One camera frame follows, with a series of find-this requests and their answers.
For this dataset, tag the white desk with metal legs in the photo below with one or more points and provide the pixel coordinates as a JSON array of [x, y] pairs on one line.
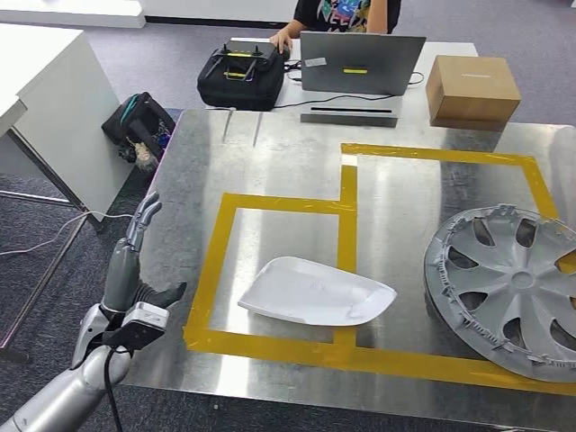
[[58, 107]]

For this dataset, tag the grey flat slotted device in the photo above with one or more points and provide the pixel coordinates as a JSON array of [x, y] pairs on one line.
[[349, 119]]

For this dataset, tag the person's left forearm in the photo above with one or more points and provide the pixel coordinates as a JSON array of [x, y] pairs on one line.
[[377, 15]]

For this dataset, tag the black backpack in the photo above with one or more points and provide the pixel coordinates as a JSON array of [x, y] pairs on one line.
[[140, 122]]

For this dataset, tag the brown cardboard box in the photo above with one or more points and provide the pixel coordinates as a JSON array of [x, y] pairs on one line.
[[472, 86]]

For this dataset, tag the person's right hand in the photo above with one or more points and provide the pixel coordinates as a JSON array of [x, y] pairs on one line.
[[281, 42]]

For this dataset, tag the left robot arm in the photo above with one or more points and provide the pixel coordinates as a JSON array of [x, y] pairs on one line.
[[67, 393]]

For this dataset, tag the stainless steel workbench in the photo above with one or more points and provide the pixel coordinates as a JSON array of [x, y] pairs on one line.
[[292, 167]]

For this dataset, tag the grey laptop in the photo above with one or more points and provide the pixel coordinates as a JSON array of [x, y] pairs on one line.
[[360, 54]]

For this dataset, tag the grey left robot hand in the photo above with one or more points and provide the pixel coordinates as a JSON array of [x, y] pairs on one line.
[[121, 274]]

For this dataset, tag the person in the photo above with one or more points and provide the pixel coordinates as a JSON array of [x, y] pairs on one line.
[[346, 12]]

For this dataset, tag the white low platform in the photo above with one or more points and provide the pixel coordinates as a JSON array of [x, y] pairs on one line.
[[67, 12]]

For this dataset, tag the grey plastic wheel hubcap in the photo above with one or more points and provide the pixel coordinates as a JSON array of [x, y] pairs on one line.
[[512, 286]]

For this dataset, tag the person's right forearm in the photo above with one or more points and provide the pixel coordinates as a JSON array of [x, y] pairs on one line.
[[296, 26]]

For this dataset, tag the black equipment case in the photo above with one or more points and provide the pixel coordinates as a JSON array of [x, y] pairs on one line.
[[241, 89]]

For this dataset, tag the white plastic car part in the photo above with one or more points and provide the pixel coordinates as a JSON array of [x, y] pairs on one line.
[[315, 292]]

